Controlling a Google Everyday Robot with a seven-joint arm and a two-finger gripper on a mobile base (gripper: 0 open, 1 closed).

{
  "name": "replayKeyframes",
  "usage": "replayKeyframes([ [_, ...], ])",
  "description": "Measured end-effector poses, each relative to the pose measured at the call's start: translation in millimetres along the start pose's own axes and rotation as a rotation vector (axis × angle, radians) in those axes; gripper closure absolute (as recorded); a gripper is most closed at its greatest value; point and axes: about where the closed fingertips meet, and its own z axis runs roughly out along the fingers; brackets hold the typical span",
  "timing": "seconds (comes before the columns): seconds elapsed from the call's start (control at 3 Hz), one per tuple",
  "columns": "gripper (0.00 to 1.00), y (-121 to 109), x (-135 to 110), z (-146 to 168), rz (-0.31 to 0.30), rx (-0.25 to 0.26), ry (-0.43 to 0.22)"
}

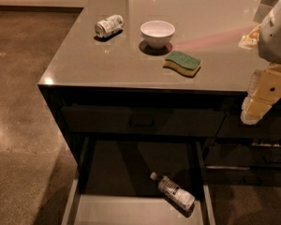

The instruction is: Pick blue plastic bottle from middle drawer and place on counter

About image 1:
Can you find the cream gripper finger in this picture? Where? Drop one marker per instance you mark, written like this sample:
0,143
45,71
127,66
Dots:
254,81
253,111

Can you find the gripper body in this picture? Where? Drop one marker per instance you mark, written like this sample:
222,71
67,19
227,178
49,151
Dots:
276,35

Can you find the clear plastic water bottle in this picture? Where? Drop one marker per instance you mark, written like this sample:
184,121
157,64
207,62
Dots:
182,198

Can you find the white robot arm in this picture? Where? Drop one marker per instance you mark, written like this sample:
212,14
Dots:
269,46

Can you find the snack bag on counter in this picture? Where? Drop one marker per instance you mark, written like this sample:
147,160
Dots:
250,41

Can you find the dark kitchen counter cabinet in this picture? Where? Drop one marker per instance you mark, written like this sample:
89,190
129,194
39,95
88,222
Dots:
123,71

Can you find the open middle drawer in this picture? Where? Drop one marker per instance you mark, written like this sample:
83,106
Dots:
113,184

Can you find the dark top drawer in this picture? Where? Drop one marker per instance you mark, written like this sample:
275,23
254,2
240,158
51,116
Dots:
168,122

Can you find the right side drawers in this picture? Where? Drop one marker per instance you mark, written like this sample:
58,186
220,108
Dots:
245,155

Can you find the green yellow sponge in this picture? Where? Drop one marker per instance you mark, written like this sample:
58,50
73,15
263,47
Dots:
182,63

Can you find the white ceramic bowl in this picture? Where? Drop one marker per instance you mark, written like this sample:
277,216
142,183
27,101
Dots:
157,34

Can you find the white green drink can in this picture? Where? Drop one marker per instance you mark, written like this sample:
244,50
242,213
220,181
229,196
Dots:
109,26

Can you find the black drawer handle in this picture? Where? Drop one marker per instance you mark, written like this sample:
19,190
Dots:
141,124

